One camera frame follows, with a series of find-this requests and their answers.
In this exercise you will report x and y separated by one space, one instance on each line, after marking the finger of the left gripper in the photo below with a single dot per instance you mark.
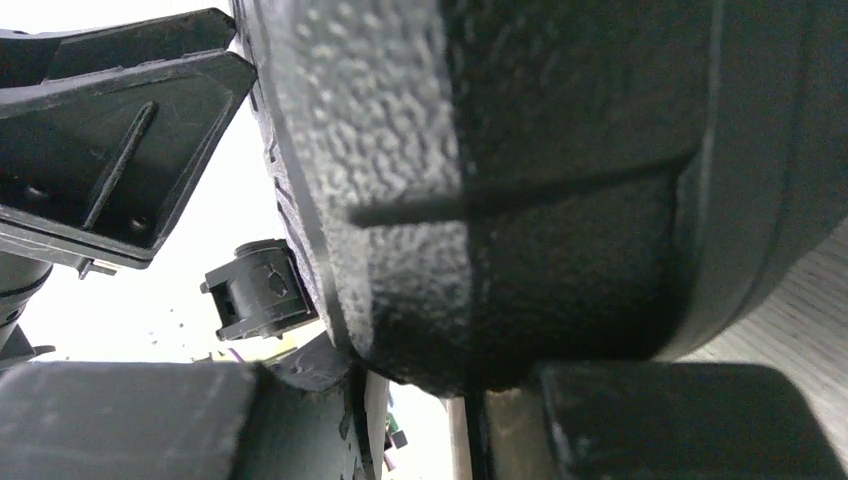
30 59
100 167

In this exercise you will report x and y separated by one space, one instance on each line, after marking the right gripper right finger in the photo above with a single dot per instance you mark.
615 420

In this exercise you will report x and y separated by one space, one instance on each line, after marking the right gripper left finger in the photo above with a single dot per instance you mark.
295 419

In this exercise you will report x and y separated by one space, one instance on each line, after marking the black tool kit case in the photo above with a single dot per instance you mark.
474 187

